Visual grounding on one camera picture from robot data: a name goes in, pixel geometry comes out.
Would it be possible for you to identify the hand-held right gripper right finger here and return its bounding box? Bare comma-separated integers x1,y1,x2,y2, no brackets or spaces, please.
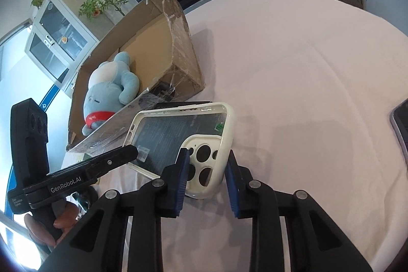
225,149,373,272

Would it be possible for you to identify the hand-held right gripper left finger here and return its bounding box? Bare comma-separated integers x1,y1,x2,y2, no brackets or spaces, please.
41,147,192,272

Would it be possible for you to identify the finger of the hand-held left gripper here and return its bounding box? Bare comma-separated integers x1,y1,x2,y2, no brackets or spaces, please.
64,145,139,179

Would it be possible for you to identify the white clear phone case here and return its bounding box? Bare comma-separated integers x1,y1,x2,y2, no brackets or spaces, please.
123,102,235,199

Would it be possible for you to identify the black product box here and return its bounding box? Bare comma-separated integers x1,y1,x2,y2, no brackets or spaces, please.
134,101,228,178

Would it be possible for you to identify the brown cardboard box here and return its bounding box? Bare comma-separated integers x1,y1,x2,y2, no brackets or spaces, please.
65,0,205,154

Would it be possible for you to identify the person's left hand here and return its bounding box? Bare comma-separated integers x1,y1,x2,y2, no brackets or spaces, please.
24,192,82,248

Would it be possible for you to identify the blue plush toy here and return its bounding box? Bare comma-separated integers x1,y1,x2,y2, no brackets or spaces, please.
82,51,141,136

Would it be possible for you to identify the grey glass-door cabinet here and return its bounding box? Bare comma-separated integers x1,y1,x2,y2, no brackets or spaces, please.
25,0,100,97

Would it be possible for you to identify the dark device with grey rim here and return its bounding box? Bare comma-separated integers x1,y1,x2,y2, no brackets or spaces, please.
389,98,408,164

